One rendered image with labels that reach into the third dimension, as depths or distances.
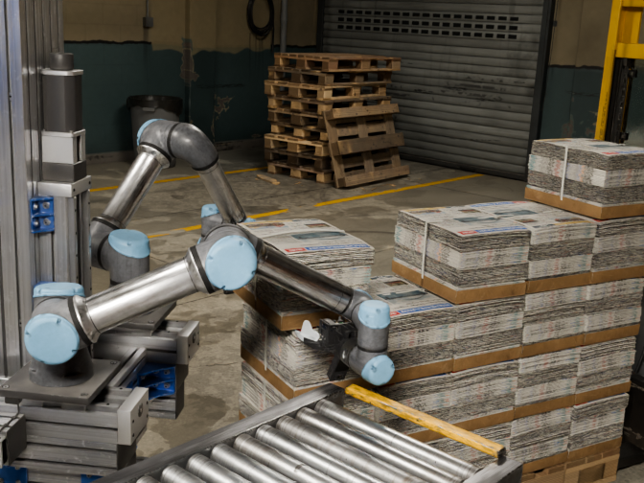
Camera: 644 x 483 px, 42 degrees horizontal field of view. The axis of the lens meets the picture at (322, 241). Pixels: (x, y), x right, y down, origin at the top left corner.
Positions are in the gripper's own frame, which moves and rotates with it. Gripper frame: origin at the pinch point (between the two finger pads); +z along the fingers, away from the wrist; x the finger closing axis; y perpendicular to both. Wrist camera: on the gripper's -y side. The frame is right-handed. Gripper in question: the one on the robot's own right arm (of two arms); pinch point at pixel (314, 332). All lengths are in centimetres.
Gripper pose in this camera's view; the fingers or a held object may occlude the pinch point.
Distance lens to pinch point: 234.6
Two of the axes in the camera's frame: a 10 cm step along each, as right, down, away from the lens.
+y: 0.5, -9.7, -2.5
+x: -8.8, 0.7, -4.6
